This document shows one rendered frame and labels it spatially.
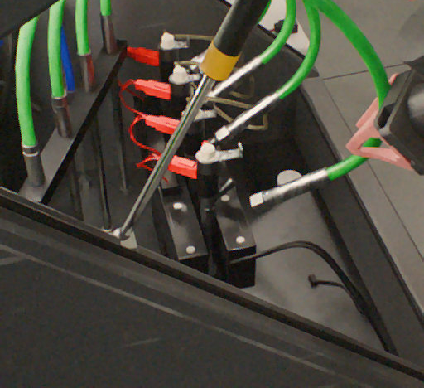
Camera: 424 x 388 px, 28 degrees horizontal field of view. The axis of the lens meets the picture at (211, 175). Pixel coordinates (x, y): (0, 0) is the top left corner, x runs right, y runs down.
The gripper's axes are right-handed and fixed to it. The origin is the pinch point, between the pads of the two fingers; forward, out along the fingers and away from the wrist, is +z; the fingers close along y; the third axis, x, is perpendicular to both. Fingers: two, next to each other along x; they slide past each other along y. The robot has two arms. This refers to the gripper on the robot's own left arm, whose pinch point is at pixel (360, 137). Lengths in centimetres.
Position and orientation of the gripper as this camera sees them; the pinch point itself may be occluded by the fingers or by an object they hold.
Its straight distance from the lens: 88.3
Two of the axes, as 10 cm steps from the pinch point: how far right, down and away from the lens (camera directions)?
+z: -5.5, 2.1, 8.1
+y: -4.4, 7.4, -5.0
